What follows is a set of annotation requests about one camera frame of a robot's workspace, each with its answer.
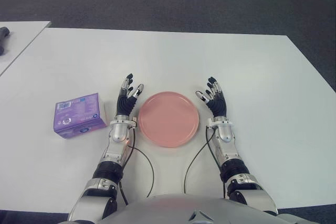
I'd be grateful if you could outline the dark grey tool handle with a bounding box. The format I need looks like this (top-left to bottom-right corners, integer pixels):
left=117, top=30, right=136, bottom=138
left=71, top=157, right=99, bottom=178
left=0, top=26, right=11, bottom=56

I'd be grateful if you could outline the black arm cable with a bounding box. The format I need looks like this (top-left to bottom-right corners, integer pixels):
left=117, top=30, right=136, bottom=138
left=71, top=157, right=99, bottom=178
left=119, top=123, right=155, bottom=206
left=183, top=126, right=226, bottom=199

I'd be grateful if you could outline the purple tissue paper pack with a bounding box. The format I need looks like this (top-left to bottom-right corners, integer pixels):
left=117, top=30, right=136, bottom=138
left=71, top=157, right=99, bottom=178
left=53, top=92, right=108, bottom=140

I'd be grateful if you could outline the pink round plate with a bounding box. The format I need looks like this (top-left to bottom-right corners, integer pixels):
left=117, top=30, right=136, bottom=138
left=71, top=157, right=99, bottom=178
left=138, top=91, right=200, bottom=148

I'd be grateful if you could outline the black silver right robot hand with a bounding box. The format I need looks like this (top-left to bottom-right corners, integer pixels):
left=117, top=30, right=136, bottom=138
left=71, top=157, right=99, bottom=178
left=194, top=76, right=228, bottom=120

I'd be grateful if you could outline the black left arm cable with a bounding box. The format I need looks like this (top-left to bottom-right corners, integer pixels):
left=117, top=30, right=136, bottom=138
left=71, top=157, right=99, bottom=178
left=119, top=123, right=155, bottom=206

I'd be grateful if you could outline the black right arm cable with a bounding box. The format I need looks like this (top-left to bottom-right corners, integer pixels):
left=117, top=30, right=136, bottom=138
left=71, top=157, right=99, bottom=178
left=183, top=126, right=226, bottom=199

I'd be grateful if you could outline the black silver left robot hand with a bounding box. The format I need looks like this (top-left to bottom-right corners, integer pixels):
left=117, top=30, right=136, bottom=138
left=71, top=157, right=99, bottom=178
left=114, top=72, right=145, bottom=121

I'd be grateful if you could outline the silver robot torso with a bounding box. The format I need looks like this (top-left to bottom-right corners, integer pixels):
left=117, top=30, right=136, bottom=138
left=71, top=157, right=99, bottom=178
left=99, top=194, right=336, bottom=224

